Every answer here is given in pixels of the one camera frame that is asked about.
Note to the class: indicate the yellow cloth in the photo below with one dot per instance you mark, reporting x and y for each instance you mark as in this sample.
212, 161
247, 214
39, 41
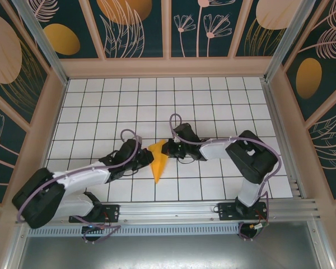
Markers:
158, 168

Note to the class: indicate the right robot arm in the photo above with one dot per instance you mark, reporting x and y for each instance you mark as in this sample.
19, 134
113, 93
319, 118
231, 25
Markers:
252, 162

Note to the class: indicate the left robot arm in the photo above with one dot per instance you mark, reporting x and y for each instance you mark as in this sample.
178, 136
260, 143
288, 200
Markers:
39, 201

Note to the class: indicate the grey metal sheet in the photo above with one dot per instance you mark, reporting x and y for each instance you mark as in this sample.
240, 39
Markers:
168, 252

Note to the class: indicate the small circuit board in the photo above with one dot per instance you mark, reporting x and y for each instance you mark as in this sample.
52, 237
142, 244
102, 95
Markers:
93, 228
256, 226

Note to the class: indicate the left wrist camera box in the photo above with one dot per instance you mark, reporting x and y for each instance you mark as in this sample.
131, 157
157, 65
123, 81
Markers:
130, 152

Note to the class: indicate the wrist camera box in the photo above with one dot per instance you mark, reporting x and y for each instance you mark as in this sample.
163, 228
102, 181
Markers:
186, 134
130, 152

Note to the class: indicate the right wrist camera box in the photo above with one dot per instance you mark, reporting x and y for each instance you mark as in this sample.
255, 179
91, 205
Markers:
186, 134

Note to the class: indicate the long aluminium mounting rail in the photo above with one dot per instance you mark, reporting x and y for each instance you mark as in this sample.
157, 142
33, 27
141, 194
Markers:
168, 213

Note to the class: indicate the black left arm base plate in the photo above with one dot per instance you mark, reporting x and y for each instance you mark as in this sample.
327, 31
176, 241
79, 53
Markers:
113, 213

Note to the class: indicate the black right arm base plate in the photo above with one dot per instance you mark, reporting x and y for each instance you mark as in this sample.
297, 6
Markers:
226, 211

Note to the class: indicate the wall panel with two flowers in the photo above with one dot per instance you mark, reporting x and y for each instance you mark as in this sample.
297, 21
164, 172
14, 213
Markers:
190, 42

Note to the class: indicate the aluminium side rail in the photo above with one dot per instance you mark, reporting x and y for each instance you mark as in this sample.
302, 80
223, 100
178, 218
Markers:
280, 134

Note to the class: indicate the wall panel with leaf drawing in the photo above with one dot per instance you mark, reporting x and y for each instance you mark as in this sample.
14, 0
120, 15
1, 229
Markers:
123, 14

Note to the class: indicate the wall panel with orange oval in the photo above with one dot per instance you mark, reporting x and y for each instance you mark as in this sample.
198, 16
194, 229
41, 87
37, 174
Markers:
61, 39

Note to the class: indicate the aluminium corner post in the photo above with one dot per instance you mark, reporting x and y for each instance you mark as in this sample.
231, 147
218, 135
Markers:
285, 36
42, 39

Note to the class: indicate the wall panel with pink leaves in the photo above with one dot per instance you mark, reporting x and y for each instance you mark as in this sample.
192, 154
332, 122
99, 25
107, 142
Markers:
330, 145

